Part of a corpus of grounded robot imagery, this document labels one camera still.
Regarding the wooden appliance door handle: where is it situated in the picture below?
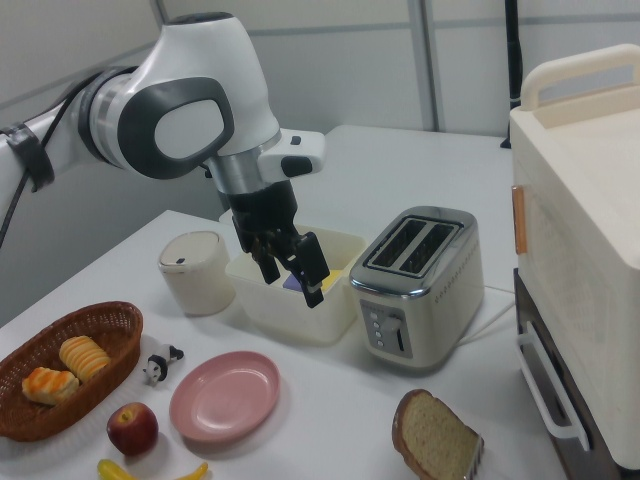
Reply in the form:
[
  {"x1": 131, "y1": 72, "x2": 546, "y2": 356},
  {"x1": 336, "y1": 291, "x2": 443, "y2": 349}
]
[{"x1": 510, "y1": 184, "x2": 528, "y2": 256}]

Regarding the white plastic container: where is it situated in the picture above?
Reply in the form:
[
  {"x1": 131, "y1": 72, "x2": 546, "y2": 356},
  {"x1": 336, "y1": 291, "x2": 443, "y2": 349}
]
[{"x1": 224, "y1": 225, "x2": 367, "y2": 345}]

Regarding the long striped bread roll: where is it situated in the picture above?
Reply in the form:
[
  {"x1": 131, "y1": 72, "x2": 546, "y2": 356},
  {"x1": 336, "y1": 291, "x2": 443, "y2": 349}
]
[{"x1": 58, "y1": 335, "x2": 112, "y2": 384}]

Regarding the red apple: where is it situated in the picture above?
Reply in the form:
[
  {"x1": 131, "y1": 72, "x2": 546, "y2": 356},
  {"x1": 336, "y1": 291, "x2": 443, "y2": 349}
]
[{"x1": 106, "y1": 402, "x2": 160, "y2": 457}]

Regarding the brown bread slice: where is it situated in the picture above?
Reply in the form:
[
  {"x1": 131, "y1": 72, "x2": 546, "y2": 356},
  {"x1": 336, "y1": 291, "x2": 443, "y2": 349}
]
[{"x1": 391, "y1": 388, "x2": 484, "y2": 480}]

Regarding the orange glazed bread roll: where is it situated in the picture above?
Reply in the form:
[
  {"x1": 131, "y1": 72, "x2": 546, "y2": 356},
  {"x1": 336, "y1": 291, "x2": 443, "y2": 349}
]
[{"x1": 21, "y1": 367, "x2": 80, "y2": 406}]

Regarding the white toaster power cable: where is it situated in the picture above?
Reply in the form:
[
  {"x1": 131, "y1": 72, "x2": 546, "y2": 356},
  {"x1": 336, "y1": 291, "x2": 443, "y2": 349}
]
[{"x1": 459, "y1": 283, "x2": 519, "y2": 346}]

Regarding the chrome and cream toaster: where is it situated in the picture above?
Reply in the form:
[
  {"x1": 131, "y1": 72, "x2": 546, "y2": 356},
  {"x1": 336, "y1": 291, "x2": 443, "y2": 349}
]
[{"x1": 348, "y1": 205, "x2": 486, "y2": 377}]

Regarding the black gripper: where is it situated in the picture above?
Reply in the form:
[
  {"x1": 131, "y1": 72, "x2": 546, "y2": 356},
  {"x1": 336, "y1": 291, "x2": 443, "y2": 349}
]
[{"x1": 219, "y1": 182, "x2": 331, "y2": 309}]

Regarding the white appliance with handle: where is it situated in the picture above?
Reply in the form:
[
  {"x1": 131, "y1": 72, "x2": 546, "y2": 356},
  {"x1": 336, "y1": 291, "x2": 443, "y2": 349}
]
[{"x1": 513, "y1": 267, "x2": 640, "y2": 480}]

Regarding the panda figurine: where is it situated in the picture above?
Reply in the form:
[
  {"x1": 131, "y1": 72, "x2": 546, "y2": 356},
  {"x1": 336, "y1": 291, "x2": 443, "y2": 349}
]
[{"x1": 142, "y1": 344, "x2": 185, "y2": 389}]

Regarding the white cabinet handle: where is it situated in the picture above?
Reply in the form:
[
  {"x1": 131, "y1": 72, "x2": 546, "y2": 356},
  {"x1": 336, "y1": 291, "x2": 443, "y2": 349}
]
[{"x1": 516, "y1": 319, "x2": 591, "y2": 449}]

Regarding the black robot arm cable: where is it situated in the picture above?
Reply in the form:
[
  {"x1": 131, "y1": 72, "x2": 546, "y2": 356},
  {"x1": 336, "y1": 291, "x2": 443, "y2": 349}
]
[{"x1": 0, "y1": 69, "x2": 109, "y2": 246}]

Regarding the brown wicker basket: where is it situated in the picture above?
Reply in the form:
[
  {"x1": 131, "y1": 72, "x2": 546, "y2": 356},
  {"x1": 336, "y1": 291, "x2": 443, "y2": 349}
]
[{"x1": 0, "y1": 300, "x2": 145, "y2": 443}]

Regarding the black camera stand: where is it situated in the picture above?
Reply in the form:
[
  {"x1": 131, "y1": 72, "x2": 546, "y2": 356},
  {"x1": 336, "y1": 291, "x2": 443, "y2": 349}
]
[{"x1": 501, "y1": 0, "x2": 524, "y2": 149}]

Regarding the yellow cube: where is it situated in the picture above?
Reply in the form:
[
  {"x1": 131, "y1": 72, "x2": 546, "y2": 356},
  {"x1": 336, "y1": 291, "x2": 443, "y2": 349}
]
[{"x1": 319, "y1": 268, "x2": 346, "y2": 292}]

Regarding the cream lidded bin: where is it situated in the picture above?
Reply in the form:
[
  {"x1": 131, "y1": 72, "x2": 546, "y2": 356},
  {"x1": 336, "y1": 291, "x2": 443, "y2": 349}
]
[{"x1": 158, "y1": 230, "x2": 237, "y2": 317}]

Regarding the cream microwave appliance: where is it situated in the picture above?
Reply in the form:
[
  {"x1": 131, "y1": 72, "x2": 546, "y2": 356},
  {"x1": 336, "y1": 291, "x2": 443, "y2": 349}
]
[{"x1": 508, "y1": 43, "x2": 640, "y2": 471}]

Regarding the pink plate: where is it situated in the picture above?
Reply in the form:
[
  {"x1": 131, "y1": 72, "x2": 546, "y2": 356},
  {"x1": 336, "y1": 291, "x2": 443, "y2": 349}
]
[{"x1": 168, "y1": 350, "x2": 281, "y2": 444}]

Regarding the yellow banana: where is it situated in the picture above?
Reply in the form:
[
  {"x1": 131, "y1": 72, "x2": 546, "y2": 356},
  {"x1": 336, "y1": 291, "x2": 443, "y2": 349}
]
[{"x1": 96, "y1": 458, "x2": 210, "y2": 480}]

